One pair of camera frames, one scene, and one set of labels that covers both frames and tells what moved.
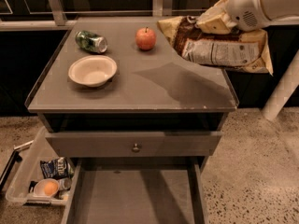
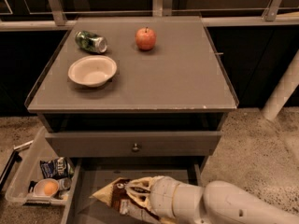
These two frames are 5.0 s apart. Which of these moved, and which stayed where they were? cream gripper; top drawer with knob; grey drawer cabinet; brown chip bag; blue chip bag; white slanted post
Moved: cream gripper; brown chip bag
Stayed: white slanted post; top drawer with knob; grey drawer cabinet; blue chip bag
